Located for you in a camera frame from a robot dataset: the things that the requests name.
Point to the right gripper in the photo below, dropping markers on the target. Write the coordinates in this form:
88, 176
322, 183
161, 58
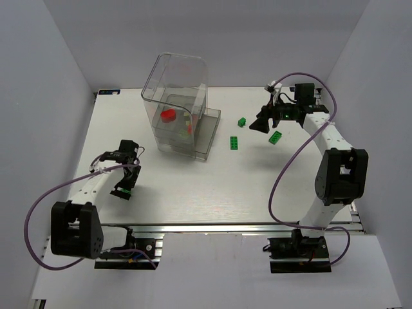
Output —
270, 114

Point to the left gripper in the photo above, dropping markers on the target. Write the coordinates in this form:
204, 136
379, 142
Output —
127, 184

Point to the green square brick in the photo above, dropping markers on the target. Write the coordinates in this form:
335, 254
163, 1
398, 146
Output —
124, 194

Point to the small green cube brick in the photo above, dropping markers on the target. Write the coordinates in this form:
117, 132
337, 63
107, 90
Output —
242, 122

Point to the dark green long brick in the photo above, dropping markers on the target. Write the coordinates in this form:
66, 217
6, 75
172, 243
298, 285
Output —
233, 143

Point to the red rounded brick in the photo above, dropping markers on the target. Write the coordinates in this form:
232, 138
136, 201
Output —
168, 115

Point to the clear plastic drawer cover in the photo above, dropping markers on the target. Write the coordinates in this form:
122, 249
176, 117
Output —
179, 74

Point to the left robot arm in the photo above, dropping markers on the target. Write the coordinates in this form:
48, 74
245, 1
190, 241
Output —
76, 230

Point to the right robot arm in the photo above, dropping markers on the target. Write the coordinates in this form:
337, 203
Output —
342, 172

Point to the left blue table label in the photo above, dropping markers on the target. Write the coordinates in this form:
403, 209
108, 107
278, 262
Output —
109, 92

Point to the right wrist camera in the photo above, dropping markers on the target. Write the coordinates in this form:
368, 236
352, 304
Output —
274, 88

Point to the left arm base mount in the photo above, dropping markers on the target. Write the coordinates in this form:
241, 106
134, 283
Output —
126, 249

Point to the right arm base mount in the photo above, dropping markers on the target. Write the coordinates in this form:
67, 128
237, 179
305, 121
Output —
287, 257

